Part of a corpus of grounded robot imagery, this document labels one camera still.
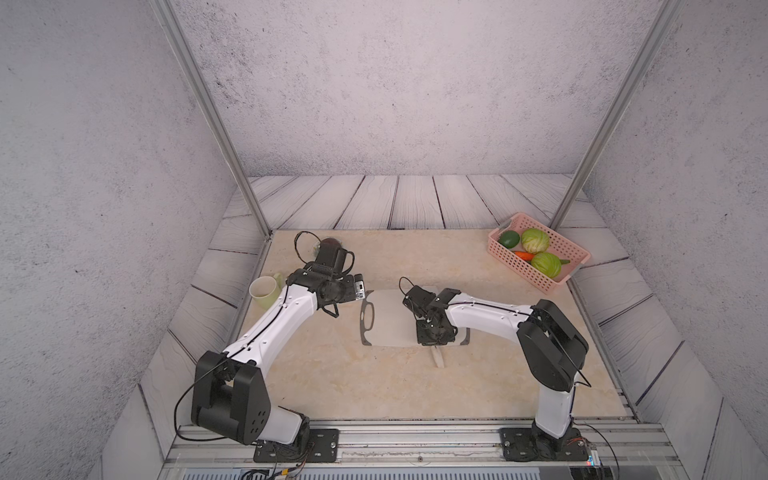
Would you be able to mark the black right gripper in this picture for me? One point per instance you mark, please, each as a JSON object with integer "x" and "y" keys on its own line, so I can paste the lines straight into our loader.
{"x": 444, "y": 339}

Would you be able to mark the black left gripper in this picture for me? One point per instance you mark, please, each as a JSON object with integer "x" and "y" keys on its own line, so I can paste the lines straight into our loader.
{"x": 350, "y": 289}

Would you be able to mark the white grey-rimmed cutting board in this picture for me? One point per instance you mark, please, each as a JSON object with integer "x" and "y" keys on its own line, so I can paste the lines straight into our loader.
{"x": 384, "y": 321}

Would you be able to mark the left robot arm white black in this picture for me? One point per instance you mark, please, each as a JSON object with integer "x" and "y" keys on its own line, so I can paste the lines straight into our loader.
{"x": 229, "y": 394}

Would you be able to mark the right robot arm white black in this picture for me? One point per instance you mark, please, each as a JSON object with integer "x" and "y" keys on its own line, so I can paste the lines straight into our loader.
{"x": 554, "y": 349}

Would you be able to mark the dark purple fruit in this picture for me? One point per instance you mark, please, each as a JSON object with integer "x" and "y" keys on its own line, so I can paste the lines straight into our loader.
{"x": 331, "y": 242}

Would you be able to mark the light green mug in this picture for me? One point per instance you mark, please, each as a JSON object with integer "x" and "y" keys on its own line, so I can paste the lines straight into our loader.
{"x": 265, "y": 290}

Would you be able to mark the orange carrot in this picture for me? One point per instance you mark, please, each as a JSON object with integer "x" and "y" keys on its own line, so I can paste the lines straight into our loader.
{"x": 525, "y": 256}

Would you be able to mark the dark green avocado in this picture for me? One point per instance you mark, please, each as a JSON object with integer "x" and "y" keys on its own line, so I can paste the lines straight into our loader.
{"x": 509, "y": 239}

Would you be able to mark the green cabbage front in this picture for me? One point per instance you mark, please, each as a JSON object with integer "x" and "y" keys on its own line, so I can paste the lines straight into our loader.
{"x": 547, "y": 263}

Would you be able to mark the green cabbage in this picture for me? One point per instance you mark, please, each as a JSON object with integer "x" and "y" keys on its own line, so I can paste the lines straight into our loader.
{"x": 535, "y": 240}
{"x": 547, "y": 263}

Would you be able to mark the green cabbage back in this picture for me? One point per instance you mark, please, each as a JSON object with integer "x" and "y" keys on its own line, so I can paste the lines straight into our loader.
{"x": 535, "y": 240}

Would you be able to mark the pink plastic basket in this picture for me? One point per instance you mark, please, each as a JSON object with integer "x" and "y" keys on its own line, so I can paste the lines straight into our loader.
{"x": 572, "y": 255}

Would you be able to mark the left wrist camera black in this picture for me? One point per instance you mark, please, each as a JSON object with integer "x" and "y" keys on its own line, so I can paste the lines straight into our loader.
{"x": 334, "y": 260}

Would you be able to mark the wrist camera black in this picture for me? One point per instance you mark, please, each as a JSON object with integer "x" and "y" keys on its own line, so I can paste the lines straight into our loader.
{"x": 417, "y": 301}
{"x": 334, "y": 260}

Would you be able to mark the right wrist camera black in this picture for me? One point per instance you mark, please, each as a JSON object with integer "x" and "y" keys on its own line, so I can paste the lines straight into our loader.
{"x": 417, "y": 301}

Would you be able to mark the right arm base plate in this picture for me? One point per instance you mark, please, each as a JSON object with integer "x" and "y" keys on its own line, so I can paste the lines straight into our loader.
{"x": 533, "y": 444}

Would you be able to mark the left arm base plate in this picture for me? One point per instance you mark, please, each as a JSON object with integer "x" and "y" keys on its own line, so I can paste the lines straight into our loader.
{"x": 313, "y": 446}

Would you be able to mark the aluminium rail frame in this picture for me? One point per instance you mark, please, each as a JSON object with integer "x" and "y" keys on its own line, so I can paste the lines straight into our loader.
{"x": 473, "y": 449}

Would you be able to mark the left metal corner post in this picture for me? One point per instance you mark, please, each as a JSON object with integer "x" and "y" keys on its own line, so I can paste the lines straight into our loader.
{"x": 192, "y": 73}

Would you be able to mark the metal corner post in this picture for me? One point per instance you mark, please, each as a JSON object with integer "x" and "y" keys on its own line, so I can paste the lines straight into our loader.
{"x": 638, "y": 68}
{"x": 192, "y": 73}

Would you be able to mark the right metal corner post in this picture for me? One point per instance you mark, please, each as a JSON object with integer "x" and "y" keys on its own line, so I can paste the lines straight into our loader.
{"x": 638, "y": 68}

